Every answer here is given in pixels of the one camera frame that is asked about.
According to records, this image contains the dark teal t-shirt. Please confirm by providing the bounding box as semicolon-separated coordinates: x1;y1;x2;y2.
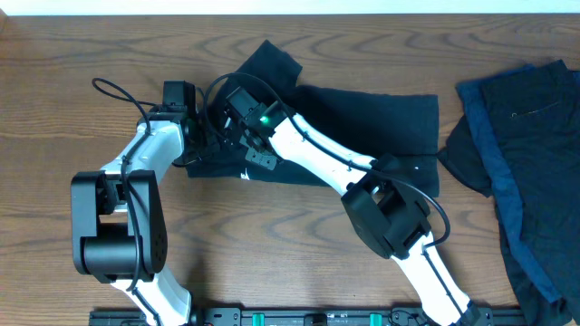
209;41;440;197

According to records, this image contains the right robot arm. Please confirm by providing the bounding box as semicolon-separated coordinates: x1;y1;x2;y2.
225;87;480;325

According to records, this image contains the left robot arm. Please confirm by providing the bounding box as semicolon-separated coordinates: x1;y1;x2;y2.
71;77;205;325

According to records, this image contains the black folded garment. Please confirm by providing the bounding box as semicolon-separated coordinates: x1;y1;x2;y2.
437;59;580;325

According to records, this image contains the navy blue folded garment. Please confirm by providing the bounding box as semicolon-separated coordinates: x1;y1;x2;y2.
456;64;562;303

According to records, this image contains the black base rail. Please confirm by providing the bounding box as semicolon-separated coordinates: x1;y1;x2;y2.
88;307;527;326

